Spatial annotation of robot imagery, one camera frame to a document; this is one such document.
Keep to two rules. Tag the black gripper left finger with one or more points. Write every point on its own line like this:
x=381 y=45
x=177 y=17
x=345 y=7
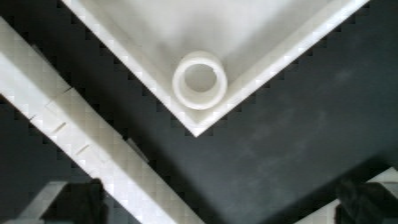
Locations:
x=79 y=207

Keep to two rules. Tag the white square tabletop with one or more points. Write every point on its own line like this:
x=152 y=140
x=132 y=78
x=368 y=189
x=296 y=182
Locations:
x=207 y=47

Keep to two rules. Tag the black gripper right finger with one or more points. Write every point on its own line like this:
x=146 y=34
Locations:
x=368 y=203

